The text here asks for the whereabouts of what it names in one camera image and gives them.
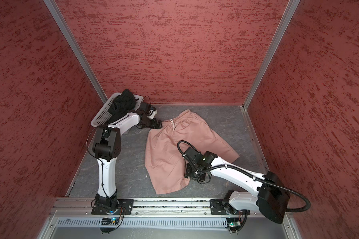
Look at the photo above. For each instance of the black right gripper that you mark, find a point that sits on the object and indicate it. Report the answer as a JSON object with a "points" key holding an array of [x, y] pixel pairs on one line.
{"points": [[188, 173]]}

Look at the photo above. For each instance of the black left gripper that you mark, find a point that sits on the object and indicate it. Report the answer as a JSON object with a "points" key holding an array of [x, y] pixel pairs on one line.
{"points": [[153, 125]]}

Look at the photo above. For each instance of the pink drawstring shorts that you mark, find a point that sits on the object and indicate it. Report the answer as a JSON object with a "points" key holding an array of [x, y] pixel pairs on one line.
{"points": [[163, 161]]}

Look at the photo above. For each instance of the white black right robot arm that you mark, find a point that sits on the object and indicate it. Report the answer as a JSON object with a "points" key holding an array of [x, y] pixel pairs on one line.
{"points": [[268, 195]]}

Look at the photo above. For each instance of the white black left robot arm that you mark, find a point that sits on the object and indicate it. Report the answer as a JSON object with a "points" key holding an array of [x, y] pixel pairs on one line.
{"points": [[106, 147]]}

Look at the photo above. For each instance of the black shorts in basket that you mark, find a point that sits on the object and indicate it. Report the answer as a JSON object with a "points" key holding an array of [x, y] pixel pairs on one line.
{"points": [[121, 106]]}

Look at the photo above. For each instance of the white perforated plastic basket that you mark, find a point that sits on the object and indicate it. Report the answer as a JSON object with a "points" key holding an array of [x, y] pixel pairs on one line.
{"points": [[103, 115]]}

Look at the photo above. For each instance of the right green circuit board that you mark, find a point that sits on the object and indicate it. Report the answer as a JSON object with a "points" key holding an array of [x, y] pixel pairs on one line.
{"points": [[233, 225]]}

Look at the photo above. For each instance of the green circuit board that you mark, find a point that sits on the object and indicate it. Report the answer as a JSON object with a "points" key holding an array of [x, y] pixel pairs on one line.
{"points": [[233, 225], [109, 222]]}

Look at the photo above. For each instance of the left green circuit board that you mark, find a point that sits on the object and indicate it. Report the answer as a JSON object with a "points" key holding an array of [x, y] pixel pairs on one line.
{"points": [[109, 222]]}

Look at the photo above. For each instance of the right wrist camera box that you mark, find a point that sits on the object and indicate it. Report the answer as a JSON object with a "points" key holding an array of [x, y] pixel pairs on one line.
{"points": [[193, 156]]}

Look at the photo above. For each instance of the white slotted cable duct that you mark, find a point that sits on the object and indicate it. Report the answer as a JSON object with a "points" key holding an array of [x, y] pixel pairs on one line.
{"points": [[157, 223]]}

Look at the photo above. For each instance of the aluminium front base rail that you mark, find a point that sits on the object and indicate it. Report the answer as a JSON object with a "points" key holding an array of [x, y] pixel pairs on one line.
{"points": [[141, 207]]}

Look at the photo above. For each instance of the aluminium left corner post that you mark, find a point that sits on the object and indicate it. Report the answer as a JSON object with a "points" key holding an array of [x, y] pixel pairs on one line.
{"points": [[68, 35]]}

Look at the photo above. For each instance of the aluminium corner post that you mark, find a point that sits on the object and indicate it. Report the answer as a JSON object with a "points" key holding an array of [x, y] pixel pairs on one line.
{"points": [[68, 35], [279, 33]]}

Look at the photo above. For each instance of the aluminium right corner post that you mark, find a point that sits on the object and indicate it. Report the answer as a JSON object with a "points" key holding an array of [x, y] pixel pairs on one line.
{"points": [[279, 33]]}

